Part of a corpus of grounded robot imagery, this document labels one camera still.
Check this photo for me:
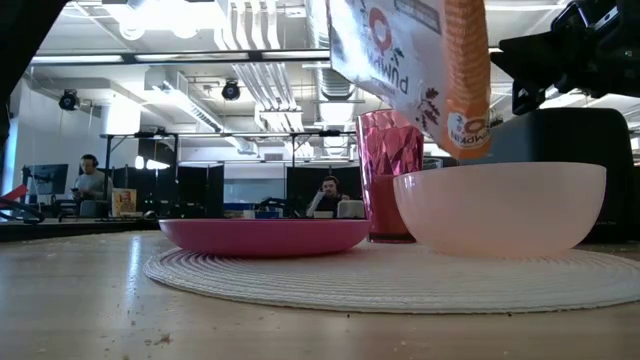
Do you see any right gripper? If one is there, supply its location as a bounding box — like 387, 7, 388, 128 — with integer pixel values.
492, 27, 640, 117

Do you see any pink faceted plastic tumbler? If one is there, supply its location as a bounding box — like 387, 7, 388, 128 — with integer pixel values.
355, 108, 426, 244

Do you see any pale pink plastic bowl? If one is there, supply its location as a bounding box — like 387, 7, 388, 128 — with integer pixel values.
392, 161, 608, 260

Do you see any black hose loop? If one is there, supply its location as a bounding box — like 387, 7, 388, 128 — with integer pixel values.
0, 198, 46, 225

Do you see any red handle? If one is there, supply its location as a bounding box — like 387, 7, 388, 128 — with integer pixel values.
0, 183, 30, 206

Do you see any black aluminium table frame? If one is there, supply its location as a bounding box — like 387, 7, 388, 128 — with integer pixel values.
0, 219, 161, 245

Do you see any black two-slot toaster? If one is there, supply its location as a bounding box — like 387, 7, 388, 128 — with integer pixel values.
479, 108, 640, 244

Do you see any black workstation frame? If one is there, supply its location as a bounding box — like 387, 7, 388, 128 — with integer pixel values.
99, 130, 359, 221

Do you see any white chair back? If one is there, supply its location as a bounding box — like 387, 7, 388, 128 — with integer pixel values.
336, 199, 365, 220

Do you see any wide black partition panel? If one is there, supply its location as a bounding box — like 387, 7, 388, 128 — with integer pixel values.
286, 164, 364, 219

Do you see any orange pumpkin cereal box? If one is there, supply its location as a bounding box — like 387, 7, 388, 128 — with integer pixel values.
327, 0, 494, 161

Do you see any white round woven placemat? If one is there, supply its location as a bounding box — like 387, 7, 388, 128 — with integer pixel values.
142, 242, 640, 315

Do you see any magenta plastic plate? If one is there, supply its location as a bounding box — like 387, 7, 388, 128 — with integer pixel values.
158, 217, 373, 259

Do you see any black computer monitor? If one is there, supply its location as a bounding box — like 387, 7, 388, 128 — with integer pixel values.
22, 163, 70, 196

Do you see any black ceiling spotlight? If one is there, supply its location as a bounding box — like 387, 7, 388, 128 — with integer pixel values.
58, 88, 81, 112
221, 79, 242, 103

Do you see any small yellow cereal box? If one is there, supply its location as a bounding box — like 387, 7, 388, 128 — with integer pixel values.
111, 188, 138, 217

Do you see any bright white work lamp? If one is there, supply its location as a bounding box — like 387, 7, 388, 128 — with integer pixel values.
133, 155, 171, 171

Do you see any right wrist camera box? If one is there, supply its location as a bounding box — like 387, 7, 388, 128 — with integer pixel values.
552, 0, 624, 34

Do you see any person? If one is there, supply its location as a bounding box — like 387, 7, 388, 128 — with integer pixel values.
71, 153, 115, 219
305, 175, 351, 219

